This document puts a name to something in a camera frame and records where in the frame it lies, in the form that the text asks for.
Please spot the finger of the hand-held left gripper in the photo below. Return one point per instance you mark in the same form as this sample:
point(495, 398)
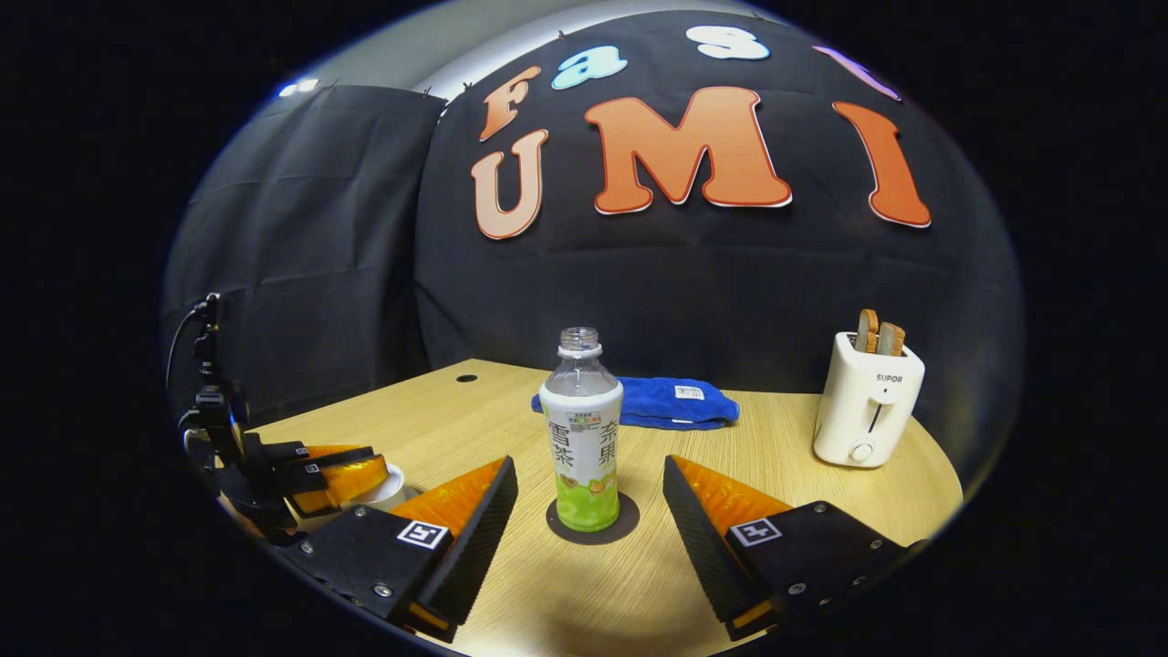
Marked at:
point(351, 482)
point(319, 453)

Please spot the blue towel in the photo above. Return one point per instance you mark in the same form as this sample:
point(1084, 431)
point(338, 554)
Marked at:
point(657, 406)

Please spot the ceiling light panel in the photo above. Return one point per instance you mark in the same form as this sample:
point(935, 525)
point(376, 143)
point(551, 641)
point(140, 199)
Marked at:
point(298, 88)

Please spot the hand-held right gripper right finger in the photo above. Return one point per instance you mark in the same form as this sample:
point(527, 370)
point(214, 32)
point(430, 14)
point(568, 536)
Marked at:
point(698, 547)

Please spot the white toaster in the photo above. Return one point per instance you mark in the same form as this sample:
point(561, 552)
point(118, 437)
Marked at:
point(867, 411)

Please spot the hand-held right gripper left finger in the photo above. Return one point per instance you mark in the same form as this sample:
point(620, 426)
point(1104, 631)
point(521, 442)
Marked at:
point(474, 547)

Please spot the white green water bottle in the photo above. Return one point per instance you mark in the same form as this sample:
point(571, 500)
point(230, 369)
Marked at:
point(581, 429)

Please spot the toast slice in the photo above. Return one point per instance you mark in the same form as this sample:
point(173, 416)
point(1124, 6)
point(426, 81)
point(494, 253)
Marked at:
point(867, 330)
point(891, 339)

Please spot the white teacup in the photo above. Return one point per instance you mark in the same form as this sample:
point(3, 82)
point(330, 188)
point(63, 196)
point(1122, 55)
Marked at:
point(392, 493)

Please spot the dark round coaster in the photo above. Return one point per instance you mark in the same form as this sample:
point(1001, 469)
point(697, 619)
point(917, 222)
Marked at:
point(625, 520)

